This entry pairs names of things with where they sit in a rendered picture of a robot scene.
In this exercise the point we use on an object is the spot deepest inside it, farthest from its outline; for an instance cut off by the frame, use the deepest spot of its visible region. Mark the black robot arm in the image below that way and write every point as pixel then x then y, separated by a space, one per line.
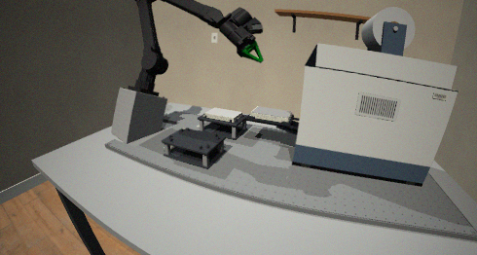
pixel 153 59

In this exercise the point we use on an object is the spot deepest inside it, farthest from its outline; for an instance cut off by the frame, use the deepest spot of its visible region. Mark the white sheet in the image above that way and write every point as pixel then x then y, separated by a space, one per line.
pixel 271 112

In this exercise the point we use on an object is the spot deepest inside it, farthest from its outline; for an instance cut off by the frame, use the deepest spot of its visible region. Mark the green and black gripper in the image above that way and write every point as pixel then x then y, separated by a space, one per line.
pixel 244 48

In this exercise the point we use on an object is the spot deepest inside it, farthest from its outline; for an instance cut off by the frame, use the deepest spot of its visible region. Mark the grey cylinder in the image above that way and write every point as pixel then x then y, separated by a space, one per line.
pixel 372 30

